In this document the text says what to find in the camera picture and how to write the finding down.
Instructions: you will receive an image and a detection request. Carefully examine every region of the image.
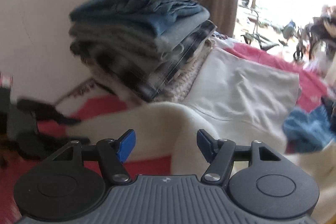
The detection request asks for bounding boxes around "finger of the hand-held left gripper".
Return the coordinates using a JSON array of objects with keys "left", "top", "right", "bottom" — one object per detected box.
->
[
  {"left": 16, "top": 99, "right": 82, "bottom": 125},
  {"left": 16, "top": 132, "right": 90, "bottom": 159}
]

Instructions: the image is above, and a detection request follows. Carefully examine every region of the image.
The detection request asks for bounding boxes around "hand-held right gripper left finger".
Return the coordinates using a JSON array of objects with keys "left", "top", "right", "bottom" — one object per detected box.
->
[{"left": 54, "top": 130, "right": 137, "bottom": 185}]

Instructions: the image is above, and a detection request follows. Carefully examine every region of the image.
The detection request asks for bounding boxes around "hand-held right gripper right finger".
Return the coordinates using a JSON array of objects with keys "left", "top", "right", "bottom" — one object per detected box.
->
[{"left": 197, "top": 129, "right": 282, "bottom": 184}]

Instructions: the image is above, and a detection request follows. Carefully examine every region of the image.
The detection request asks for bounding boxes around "cream knitted sweater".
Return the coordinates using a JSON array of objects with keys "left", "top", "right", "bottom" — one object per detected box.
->
[{"left": 66, "top": 101, "right": 336, "bottom": 224}]

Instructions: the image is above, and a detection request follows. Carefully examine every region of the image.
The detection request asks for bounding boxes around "stack of folded clothes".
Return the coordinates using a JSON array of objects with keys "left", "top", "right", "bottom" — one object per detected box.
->
[{"left": 68, "top": 0, "right": 219, "bottom": 103}]

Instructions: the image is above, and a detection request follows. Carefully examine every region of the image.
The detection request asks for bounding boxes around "beige folded sweatshirt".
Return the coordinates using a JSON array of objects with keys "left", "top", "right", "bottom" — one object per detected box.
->
[{"left": 183, "top": 47, "right": 301, "bottom": 123}]

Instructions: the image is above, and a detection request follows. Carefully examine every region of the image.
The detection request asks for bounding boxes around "pink floral blanket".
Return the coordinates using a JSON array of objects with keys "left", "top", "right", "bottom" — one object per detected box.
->
[{"left": 0, "top": 42, "right": 336, "bottom": 224}]

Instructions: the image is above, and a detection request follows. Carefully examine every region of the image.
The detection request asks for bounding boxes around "blue garment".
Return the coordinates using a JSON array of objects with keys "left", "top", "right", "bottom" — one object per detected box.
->
[{"left": 282, "top": 105, "right": 336, "bottom": 154}]

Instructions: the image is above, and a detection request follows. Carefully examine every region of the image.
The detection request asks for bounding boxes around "metal folding stand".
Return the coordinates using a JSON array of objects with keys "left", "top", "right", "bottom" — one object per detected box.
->
[{"left": 240, "top": 0, "right": 280, "bottom": 51}]

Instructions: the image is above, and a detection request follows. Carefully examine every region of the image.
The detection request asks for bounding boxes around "dark garment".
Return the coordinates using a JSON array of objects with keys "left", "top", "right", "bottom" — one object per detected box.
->
[{"left": 321, "top": 95, "right": 336, "bottom": 115}]

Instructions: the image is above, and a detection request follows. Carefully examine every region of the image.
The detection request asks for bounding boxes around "black wheelchair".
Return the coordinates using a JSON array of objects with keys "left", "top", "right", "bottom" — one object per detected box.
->
[{"left": 281, "top": 4, "right": 336, "bottom": 62}]

